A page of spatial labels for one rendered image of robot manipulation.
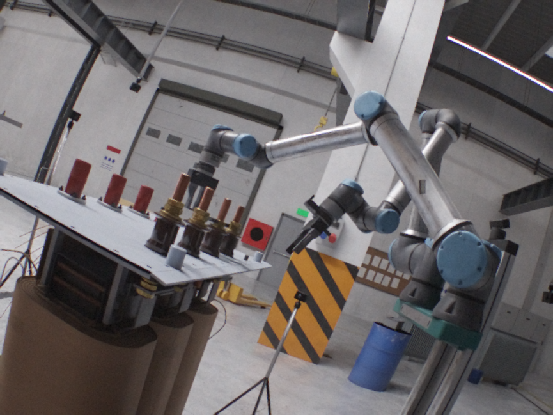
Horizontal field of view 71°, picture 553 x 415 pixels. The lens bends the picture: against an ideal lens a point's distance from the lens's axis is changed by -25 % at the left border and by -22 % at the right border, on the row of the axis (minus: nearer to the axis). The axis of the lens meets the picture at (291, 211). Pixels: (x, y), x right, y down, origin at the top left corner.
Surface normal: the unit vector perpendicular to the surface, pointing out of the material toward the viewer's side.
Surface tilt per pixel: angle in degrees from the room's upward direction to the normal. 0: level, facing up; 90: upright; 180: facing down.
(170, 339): 90
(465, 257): 93
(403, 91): 90
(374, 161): 90
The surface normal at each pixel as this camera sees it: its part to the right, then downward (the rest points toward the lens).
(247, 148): 0.71, 0.24
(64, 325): -0.08, -0.08
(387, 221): 0.34, 0.17
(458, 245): -0.51, -0.18
